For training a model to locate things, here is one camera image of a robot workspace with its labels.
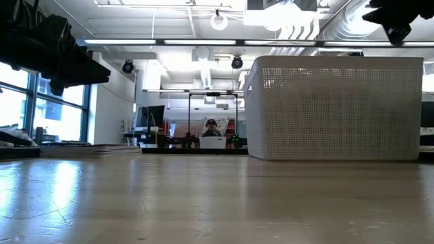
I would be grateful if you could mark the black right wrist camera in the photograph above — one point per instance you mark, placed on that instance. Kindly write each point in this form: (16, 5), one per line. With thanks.
(396, 34)

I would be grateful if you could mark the black ceiling spotlight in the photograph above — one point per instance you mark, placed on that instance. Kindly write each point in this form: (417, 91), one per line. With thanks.
(237, 62)
(128, 66)

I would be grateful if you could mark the dark monitor screen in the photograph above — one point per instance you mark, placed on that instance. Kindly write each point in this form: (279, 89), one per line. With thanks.
(428, 115)

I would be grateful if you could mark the white perforated laundry basket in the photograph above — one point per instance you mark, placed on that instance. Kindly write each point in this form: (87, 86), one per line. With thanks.
(332, 108)

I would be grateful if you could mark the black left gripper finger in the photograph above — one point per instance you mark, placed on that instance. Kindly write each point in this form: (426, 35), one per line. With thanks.
(88, 72)
(57, 88)

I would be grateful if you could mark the distant white basket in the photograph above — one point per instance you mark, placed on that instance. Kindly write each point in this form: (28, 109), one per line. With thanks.
(212, 142)

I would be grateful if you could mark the white crumpled bundle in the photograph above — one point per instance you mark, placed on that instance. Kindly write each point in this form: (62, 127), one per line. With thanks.
(17, 133)

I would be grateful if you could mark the person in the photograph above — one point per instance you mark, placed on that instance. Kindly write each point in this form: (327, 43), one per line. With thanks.
(212, 133)

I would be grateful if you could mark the dark cylindrical bottle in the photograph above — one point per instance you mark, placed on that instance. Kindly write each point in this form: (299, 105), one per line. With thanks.
(39, 135)

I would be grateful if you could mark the black desktop monitor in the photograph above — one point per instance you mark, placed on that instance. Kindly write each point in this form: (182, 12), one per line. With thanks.
(154, 117)

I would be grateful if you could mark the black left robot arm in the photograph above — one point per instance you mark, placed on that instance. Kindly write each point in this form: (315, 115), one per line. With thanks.
(13, 6)

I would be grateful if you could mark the overhead LED light bar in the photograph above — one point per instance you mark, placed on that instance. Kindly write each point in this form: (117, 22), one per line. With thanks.
(203, 42)

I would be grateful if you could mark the distant black metal frame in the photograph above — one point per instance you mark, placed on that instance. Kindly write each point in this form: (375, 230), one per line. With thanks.
(213, 94)

